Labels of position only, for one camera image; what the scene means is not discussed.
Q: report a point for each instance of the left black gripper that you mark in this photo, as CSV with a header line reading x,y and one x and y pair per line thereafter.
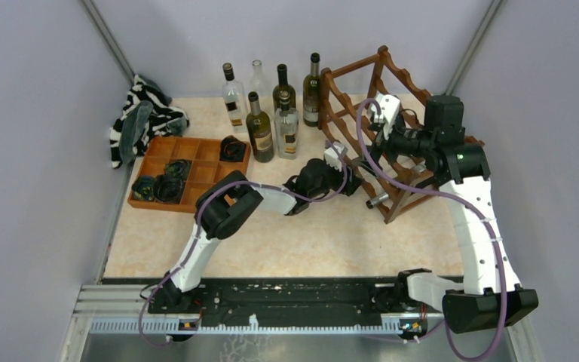
x,y
352,182

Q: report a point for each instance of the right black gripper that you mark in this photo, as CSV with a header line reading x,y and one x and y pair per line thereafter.
x,y
376,151

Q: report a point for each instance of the olive wine bottle grey cap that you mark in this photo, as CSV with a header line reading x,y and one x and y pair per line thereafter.
x,y
381,198

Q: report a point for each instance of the brown wooden wine rack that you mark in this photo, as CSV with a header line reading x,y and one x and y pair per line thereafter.
x,y
424,154

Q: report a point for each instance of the dark green wine bottle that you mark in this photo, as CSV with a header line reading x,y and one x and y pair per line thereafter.
x,y
311,92

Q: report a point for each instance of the green wine bottle silver neck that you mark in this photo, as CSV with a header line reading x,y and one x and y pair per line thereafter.
x,y
259,130

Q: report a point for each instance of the dark wine bottle black cap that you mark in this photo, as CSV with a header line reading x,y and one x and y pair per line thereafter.
x,y
283,85

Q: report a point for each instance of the clear glass bottle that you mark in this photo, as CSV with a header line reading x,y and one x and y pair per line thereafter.
x,y
259,81

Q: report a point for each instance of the clear square spirit bottle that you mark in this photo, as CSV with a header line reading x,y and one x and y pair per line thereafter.
x,y
233,95

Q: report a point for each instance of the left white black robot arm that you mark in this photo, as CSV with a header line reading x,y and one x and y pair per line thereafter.
x,y
223,209

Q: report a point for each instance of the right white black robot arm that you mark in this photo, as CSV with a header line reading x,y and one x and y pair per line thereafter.
x,y
490,294

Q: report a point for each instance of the black rolled sock top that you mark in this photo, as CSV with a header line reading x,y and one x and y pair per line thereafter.
x,y
232,149

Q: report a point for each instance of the orange wooden compartment tray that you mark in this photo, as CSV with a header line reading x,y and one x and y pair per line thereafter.
x,y
206,168

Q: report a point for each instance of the dark rolled sock middle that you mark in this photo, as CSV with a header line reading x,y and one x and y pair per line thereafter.
x,y
179,169

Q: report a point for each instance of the dark rolled sock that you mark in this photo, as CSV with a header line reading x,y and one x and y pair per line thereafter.
x,y
168,189
179,169

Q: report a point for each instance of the dark rolled sock front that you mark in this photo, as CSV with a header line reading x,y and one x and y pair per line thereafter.
x,y
168,189

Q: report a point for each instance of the zebra striped cloth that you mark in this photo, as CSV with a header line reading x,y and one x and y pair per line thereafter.
x,y
166,119

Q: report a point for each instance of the teal rolled sock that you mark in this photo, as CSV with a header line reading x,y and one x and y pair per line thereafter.
x,y
142,189

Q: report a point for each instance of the grey blue cloth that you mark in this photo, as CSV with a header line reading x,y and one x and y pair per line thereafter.
x,y
132,129

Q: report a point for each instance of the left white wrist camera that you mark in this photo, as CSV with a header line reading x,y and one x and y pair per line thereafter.
x,y
334,154

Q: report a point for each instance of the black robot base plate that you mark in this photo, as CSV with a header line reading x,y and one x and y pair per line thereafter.
x,y
289,302

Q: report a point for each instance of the grey cable comb strip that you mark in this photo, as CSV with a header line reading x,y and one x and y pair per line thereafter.
x,y
162,326

